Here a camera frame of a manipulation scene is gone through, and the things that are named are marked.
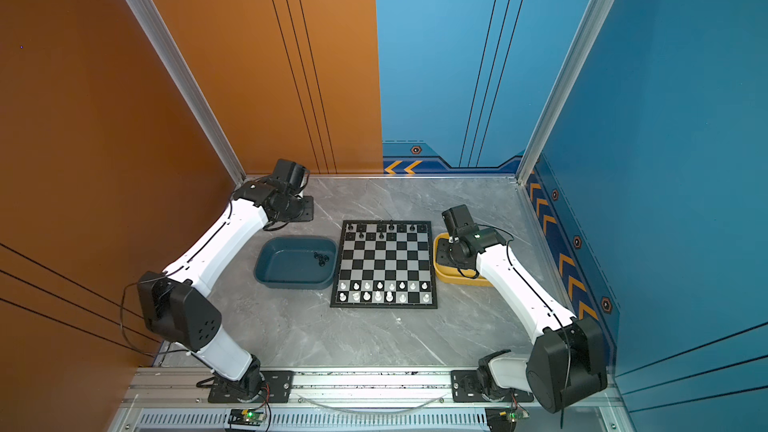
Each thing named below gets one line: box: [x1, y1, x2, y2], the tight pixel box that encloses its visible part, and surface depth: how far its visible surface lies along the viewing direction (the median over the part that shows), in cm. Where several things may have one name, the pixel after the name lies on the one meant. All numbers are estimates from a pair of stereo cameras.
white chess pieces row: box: [338, 282, 430, 302], surface depth 87 cm
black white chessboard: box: [330, 219, 438, 309], surface depth 94 cm
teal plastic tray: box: [254, 236, 339, 290], surface depth 98 cm
